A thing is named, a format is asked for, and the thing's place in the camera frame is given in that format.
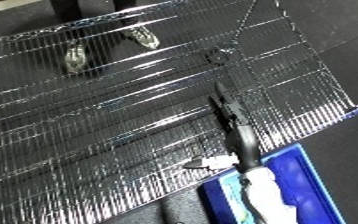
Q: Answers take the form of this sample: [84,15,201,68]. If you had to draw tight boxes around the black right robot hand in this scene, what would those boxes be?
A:
[182,81,267,174]

